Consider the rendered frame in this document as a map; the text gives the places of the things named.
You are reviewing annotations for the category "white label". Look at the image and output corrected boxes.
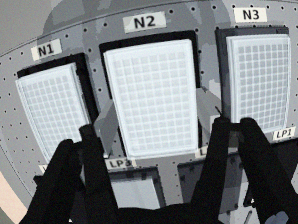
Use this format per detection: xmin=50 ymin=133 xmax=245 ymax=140
xmin=39 ymin=164 xmax=48 ymax=173
xmin=123 ymin=11 xmax=166 ymax=33
xmin=195 ymin=145 xmax=208 ymax=158
xmin=233 ymin=8 xmax=267 ymax=23
xmin=105 ymin=157 xmax=137 ymax=169
xmin=272 ymin=126 xmax=296 ymax=141
xmin=31 ymin=38 xmax=63 ymax=61

